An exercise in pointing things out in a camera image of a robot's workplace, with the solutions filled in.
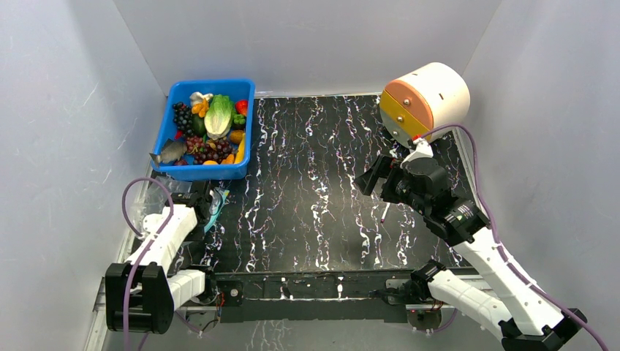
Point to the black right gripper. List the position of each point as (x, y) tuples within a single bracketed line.
[(385, 175)]

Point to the clear zip top bag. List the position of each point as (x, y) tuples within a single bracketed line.
[(155, 200)]

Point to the dark purple grape bunch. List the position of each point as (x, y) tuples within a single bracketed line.
[(210, 152)]

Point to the green toy lettuce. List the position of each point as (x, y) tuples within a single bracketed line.
[(218, 118)]

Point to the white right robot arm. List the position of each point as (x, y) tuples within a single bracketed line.
[(515, 312)]

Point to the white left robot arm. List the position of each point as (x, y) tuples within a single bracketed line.
[(141, 294)]

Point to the dark mangosteen with green top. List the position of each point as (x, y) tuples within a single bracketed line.
[(239, 122)]

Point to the pink white marker pen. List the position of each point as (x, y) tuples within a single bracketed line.
[(384, 213)]

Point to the grey toy fish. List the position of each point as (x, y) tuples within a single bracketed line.
[(172, 151)]

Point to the yellow toy banana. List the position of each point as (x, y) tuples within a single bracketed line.
[(239, 156)]

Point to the green toy avocado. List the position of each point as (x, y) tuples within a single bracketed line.
[(198, 125)]

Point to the black toy grape bunch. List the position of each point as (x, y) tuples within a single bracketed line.
[(183, 119)]

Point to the orange toy fruit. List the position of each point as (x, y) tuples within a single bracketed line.
[(200, 108)]

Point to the cylindrical drawer box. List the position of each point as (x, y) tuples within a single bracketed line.
[(422, 100)]

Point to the white toy garlic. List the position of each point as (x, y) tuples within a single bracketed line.
[(198, 98)]

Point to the blue plastic bin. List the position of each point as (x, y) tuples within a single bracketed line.
[(236, 89)]

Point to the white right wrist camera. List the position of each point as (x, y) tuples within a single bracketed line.
[(418, 148)]

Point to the black base frame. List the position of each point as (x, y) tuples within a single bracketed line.
[(319, 295)]

